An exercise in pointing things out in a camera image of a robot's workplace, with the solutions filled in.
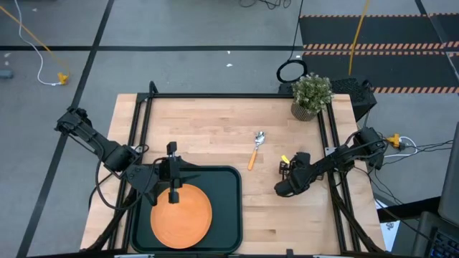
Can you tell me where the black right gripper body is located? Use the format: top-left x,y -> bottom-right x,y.
274,152 -> 316,199

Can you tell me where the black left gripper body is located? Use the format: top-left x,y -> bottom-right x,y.
158,141 -> 182,204

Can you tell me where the orange round plate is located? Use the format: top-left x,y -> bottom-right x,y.
150,183 -> 213,250

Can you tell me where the spoon with orange handle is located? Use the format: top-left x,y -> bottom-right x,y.
247,130 -> 267,171

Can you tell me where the dark green serving tray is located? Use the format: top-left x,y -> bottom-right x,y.
129,165 -> 244,254

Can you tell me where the potted plant in ribbed pot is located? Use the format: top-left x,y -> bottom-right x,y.
290,72 -> 334,122

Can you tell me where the white printed paper sheet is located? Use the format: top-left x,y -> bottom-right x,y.
374,199 -> 402,252

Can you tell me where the grey monitor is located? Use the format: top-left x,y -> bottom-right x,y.
437,121 -> 459,227

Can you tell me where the black keyboard with blue keys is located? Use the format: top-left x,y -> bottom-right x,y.
428,229 -> 459,258

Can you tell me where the black mat with hazard stripes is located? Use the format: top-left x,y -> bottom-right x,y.
299,13 -> 459,95

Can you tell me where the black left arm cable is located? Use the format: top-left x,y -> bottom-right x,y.
88,143 -> 161,212

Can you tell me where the black aluminium table frame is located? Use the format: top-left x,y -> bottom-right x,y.
80,80 -> 387,258

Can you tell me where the white power cable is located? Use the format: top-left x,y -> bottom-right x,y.
13,0 -> 62,87
384,135 -> 419,159

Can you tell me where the yellow cable socket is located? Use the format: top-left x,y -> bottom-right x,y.
386,133 -> 402,150

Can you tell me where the black cable with coiled loop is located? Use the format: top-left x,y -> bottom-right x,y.
275,0 -> 309,85

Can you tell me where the yellow extension cable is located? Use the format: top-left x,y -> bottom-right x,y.
348,0 -> 371,77
0,4 -> 70,86

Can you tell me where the black tangled floor cable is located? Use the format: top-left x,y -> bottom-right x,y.
238,0 -> 292,11

